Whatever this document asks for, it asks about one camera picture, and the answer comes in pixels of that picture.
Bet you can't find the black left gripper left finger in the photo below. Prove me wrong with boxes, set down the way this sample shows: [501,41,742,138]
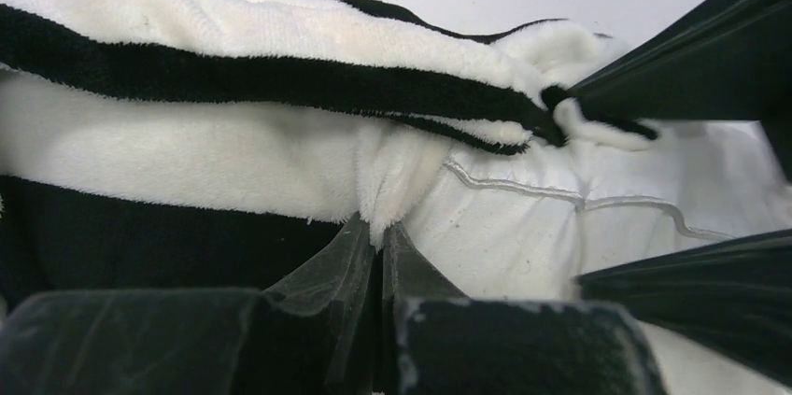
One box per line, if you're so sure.
[1,218,375,394]

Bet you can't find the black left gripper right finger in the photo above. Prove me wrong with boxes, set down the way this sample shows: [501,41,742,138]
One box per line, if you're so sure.
[383,226,666,395]

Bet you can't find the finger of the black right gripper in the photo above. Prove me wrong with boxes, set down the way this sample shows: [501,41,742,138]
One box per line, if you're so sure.
[542,0,791,176]
[576,230,791,387]

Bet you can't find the black white striped pillowcase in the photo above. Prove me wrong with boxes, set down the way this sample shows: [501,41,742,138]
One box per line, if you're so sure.
[1,0,658,307]

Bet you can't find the white pillow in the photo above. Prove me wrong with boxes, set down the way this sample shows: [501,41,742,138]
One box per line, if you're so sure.
[404,123,791,300]

